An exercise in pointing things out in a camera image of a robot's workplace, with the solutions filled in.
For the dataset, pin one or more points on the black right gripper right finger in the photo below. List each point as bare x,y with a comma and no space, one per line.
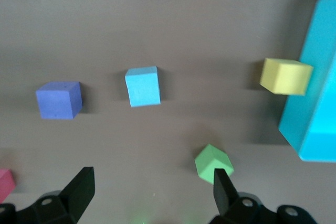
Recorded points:
228,205

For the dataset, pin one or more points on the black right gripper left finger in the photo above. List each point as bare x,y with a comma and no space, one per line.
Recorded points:
68,203

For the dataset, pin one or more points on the light blue foam block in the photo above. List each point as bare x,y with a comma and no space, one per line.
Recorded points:
143,87

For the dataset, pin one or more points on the green foam block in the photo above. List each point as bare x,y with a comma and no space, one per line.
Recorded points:
207,161

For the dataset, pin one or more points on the red foam block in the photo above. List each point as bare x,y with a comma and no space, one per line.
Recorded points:
5,186

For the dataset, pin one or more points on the purple foam block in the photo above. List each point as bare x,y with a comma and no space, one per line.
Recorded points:
57,100

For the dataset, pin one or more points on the yellow foam block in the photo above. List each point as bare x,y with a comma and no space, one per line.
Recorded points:
286,77

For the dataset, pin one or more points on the cyan plastic bin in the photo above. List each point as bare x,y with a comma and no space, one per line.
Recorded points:
315,90

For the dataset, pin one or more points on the brown table cover sheet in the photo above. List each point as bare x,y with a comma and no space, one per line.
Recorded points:
157,24

